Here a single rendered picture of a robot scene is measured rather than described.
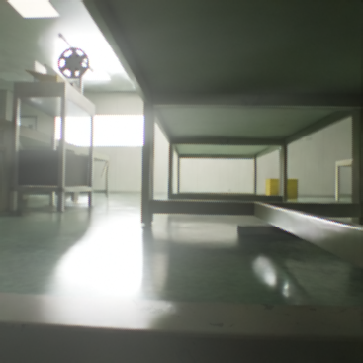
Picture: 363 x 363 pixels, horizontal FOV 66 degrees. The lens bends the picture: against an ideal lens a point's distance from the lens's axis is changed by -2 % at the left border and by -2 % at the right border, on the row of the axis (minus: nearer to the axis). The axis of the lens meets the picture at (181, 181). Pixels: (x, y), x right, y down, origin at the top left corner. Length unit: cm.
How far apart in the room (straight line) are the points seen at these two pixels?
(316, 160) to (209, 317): 813
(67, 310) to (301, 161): 801
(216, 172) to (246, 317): 747
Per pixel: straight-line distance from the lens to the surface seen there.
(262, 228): 142
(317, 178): 826
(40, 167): 266
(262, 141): 303
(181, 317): 17
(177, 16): 95
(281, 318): 18
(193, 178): 759
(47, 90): 270
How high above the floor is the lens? 22
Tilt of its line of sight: 1 degrees up
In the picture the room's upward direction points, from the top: 1 degrees clockwise
